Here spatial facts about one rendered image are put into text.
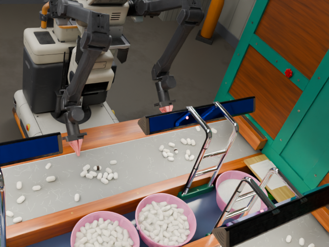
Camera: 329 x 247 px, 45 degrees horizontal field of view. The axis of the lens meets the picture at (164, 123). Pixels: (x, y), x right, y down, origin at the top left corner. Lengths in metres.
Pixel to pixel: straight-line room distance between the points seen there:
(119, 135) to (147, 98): 1.59
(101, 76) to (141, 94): 1.31
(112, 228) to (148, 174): 0.36
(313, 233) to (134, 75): 2.37
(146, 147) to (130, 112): 1.37
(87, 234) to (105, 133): 0.57
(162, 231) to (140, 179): 0.28
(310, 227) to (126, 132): 1.00
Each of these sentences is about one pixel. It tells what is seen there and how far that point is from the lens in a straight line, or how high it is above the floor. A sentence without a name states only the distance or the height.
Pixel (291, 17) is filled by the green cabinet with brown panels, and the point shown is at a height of 1.45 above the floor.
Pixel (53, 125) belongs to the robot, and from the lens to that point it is 2.70.
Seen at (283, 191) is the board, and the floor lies 0.78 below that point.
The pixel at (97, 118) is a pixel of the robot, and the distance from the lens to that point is 2.80.
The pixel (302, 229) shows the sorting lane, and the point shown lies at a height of 0.74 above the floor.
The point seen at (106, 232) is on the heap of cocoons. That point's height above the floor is 0.75.
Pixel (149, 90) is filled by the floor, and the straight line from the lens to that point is 3.65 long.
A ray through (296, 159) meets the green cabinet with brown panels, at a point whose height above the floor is 0.90.
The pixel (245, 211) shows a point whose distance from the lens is 1.81.
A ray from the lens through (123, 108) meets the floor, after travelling 3.38.
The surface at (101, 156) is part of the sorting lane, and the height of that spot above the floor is 0.74.
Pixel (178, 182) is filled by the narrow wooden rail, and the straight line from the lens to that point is 1.86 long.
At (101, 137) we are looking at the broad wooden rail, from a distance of 1.96.
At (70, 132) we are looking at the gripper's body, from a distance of 1.82.
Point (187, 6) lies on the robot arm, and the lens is 1.80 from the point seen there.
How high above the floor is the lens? 2.12
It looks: 39 degrees down
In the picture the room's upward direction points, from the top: 19 degrees clockwise
